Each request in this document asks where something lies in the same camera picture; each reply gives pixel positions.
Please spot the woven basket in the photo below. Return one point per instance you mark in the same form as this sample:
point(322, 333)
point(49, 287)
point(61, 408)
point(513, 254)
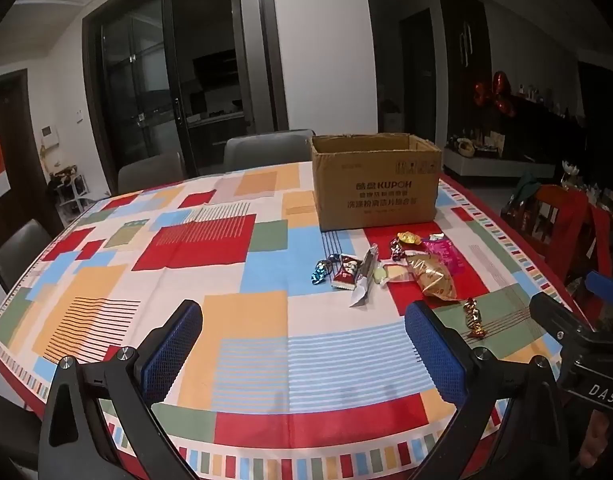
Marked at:
point(465, 147)

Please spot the long silver snack packet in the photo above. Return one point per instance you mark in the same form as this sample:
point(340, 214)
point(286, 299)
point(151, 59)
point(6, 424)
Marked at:
point(365, 275)

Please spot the pink snack packet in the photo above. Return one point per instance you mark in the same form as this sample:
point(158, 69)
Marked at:
point(444, 255)

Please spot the dark foil candy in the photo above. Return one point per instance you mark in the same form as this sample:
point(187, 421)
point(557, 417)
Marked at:
point(333, 259)

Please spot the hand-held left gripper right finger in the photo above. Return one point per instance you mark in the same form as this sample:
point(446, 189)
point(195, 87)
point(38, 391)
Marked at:
point(436, 355)

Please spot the dark framed glass sliding door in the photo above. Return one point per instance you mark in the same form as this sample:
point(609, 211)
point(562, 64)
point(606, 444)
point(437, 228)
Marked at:
point(136, 85)

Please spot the blue foil candy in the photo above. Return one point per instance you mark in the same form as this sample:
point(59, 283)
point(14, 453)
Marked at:
point(318, 274)

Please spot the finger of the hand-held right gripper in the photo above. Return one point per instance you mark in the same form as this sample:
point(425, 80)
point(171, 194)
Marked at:
point(553, 314)
point(606, 285)

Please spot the white gold snack wrapper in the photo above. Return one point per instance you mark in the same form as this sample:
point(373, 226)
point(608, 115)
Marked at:
point(434, 236)

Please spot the cardboard box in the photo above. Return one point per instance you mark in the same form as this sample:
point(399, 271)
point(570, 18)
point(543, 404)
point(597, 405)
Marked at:
point(376, 195)

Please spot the gold foil candy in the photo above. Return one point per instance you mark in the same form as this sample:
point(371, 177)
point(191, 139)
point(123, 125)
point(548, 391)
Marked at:
point(474, 317)

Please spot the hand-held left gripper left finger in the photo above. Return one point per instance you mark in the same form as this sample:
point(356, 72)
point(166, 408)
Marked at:
point(171, 355)

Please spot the colourful checked tablecloth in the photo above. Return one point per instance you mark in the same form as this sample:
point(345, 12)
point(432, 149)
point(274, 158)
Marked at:
point(266, 310)

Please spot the wooden chair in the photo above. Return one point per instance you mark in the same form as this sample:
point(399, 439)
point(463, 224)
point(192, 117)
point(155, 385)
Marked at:
point(528, 220)

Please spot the grey dining chair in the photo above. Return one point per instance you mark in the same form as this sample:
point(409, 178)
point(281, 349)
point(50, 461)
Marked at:
point(21, 252)
point(151, 171)
point(266, 149)

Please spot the dark tall cabinet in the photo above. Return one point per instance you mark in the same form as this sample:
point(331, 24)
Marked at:
point(464, 60)

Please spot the golden snack packet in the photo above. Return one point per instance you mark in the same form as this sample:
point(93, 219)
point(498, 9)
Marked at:
point(434, 280)

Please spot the purple gold candy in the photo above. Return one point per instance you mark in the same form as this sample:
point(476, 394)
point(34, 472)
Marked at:
point(396, 250)

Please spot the green cloth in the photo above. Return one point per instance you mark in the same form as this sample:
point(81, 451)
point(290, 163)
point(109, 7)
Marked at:
point(526, 186)

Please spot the red cloth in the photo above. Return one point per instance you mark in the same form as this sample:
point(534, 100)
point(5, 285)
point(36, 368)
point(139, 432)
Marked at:
point(581, 220)

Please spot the white low sideboard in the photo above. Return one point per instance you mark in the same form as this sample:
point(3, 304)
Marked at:
point(496, 164)

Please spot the cluttered shoe rack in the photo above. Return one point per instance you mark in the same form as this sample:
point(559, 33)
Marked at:
point(69, 189)

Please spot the yellow wrapped candy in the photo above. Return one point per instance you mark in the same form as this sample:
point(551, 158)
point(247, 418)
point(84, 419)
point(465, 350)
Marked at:
point(407, 237)

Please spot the red white snack packet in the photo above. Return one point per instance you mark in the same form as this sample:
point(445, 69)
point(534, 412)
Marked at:
point(346, 272)

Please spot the white wall intercom panel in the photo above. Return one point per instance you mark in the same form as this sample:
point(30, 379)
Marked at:
point(49, 135)

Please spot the red foil balloons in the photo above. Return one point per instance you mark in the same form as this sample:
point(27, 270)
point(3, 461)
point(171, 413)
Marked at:
point(496, 91)

